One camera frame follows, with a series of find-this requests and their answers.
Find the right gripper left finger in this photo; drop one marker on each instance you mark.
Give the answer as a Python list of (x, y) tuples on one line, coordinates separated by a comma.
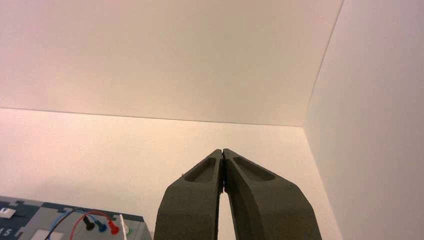
[(192, 205)]

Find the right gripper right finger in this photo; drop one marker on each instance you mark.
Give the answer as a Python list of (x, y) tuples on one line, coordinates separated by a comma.
[(271, 208)]

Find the white slider knob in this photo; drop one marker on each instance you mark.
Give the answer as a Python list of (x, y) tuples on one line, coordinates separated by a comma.
[(6, 213)]

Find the green banana socket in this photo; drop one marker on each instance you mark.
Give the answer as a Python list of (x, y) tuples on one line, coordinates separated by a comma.
[(128, 231)]

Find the red banana plug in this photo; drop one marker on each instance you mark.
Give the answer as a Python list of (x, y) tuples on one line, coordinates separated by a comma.
[(113, 228)]

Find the white rectangular display window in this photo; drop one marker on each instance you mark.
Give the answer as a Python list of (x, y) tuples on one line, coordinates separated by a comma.
[(44, 235)]

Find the teal grey puzzle task board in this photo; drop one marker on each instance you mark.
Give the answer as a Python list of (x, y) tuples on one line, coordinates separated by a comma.
[(31, 213)]

